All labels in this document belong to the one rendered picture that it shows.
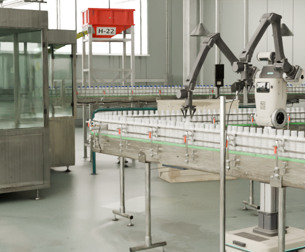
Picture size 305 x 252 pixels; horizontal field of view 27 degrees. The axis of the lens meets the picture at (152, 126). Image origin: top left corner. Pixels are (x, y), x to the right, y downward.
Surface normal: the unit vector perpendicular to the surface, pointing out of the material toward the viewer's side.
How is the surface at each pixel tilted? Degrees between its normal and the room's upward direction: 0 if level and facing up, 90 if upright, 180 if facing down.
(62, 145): 90
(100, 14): 90
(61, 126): 90
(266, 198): 90
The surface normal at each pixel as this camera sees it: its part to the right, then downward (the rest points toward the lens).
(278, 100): 0.57, 0.24
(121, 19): 0.30, 0.06
